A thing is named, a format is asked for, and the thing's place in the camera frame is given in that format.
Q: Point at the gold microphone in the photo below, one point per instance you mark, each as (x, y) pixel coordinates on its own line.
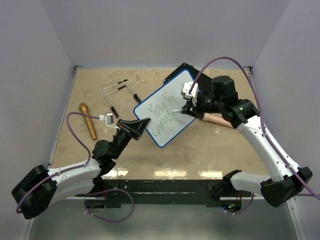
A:
(84, 109)

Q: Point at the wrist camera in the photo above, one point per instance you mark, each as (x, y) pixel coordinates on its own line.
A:
(190, 92)
(109, 119)

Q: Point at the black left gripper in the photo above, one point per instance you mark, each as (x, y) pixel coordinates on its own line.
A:
(133, 128)

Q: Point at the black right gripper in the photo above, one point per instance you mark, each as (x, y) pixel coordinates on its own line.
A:
(189, 108)

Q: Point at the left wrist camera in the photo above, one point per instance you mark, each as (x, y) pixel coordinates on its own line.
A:
(109, 119)

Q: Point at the blue framed whiteboard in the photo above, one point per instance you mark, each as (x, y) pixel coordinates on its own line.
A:
(161, 107)

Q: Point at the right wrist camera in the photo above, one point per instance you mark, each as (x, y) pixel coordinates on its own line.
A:
(190, 92)

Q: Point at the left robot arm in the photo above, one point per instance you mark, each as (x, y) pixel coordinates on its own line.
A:
(43, 187)

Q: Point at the white whiteboard marker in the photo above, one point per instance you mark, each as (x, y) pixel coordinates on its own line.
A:
(177, 110)

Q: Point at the pink microphone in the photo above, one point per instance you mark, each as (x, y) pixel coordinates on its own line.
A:
(209, 117)

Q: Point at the black hard case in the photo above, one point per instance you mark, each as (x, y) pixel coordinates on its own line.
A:
(204, 81)

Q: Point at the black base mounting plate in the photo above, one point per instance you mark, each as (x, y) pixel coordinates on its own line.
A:
(164, 192)

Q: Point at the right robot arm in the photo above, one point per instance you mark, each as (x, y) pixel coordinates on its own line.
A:
(285, 178)

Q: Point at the wire whiteboard stand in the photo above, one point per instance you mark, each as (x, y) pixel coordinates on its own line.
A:
(115, 92)

